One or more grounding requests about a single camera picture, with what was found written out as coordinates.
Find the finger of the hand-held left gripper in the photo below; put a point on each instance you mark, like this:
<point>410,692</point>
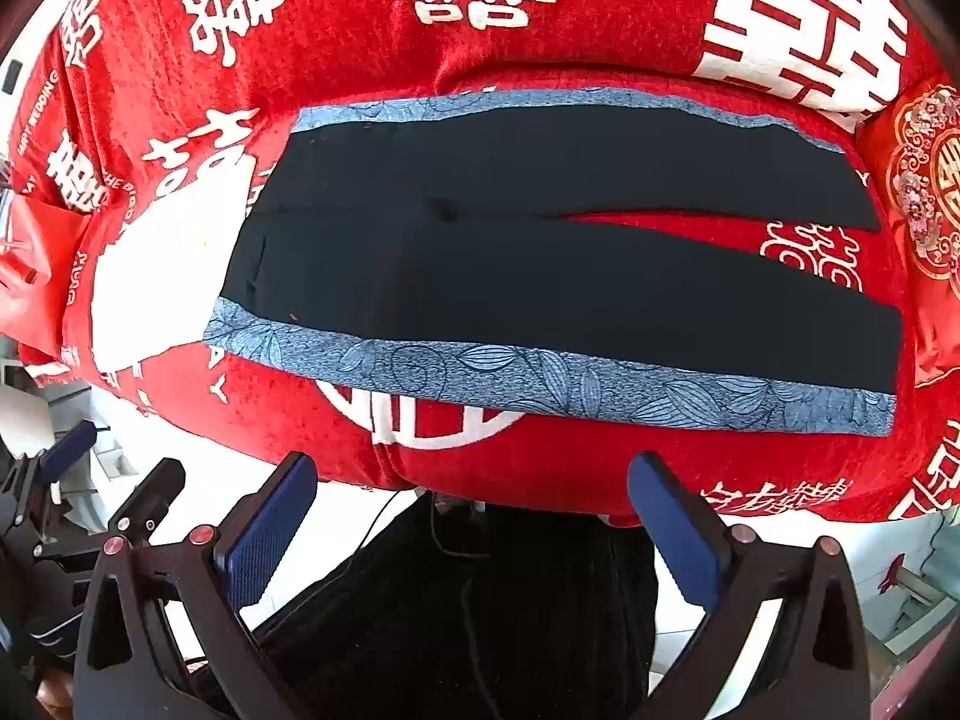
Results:
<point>154,491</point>
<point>69,451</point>

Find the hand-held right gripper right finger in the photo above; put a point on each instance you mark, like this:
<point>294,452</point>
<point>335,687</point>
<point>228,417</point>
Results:
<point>673,532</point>

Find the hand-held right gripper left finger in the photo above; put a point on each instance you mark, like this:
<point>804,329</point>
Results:
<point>271,532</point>

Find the black pants with blue trim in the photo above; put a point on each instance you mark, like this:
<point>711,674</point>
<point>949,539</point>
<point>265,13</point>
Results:
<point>525,277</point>

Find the red glossy bag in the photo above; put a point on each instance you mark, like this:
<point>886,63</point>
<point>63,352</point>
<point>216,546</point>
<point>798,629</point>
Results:
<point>37,255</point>

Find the person's dark clothed legs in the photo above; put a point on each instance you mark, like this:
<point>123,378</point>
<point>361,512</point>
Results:
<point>465,630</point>

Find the white appliance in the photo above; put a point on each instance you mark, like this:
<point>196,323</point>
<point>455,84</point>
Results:
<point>22,67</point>

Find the red embroidered pillow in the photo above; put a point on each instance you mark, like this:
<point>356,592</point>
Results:
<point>926,187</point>

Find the red printed blanket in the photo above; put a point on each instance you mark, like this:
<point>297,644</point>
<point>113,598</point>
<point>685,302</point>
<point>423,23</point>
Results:
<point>375,52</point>

